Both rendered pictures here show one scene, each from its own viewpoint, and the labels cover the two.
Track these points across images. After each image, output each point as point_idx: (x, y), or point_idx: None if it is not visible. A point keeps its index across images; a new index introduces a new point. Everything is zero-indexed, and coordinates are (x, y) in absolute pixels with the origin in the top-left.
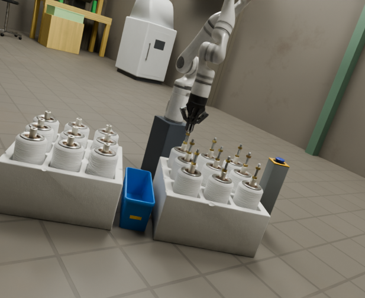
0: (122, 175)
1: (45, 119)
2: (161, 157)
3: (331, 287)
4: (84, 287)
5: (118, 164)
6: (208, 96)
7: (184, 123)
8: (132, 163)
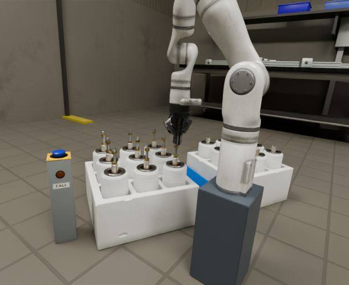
0: (194, 156)
1: (269, 149)
2: (196, 184)
3: (23, 195)
4: None
5: (207, 162)
6: (169, 101)
7: (214, 190)
8: (271, 279)
